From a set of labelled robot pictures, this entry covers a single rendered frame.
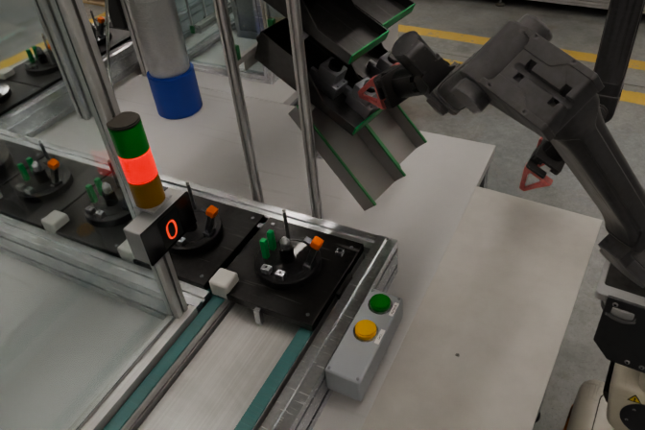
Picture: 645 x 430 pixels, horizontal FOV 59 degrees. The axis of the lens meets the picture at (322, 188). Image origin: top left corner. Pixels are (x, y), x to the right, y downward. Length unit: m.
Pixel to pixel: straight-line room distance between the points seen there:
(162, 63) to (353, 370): 1.23
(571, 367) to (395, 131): 1.21
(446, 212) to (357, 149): 0.31
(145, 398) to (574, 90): 0.86
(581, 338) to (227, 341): 1.56
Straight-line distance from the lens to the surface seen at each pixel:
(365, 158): 1.36
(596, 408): 1.92
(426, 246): 1.41
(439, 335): 1.24
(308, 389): 1.05
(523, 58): 0.64
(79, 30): 0.86
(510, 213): 1.52
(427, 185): 1.59
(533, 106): 0.62
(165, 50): 1.92
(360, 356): 1.08
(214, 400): 1.12
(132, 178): 0.94
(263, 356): 1.15
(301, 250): 1.22
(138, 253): 1.01
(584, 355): 2.37
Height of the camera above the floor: 1.84
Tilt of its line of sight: 38 degrees down
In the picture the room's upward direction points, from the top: 6 degrees counter-clockwise
